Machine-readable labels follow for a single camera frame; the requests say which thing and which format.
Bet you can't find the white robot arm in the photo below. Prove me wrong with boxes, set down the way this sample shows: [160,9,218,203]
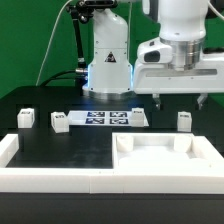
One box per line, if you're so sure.
[83,0,224,103]

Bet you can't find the black cables at base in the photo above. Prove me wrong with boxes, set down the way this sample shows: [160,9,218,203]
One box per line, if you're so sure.
[39,69,88,88]

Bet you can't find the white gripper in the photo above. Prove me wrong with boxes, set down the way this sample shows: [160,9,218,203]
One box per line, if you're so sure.
[133,54,224,110]

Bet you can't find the white marker sheet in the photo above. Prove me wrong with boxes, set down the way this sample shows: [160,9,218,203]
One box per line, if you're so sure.
[66,110,150,127]

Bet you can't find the white U-shaped fence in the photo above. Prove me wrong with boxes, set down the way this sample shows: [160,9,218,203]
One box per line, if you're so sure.
[0,134,224,194]

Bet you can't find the white cable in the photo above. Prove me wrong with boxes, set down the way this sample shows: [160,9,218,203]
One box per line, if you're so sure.
[35,0,73,87]

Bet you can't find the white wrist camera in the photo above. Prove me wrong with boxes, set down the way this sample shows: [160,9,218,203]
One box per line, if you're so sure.
[137,38,172,64]

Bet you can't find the white square table top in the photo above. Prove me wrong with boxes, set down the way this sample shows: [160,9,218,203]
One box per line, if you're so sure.
[112,133,224,170]

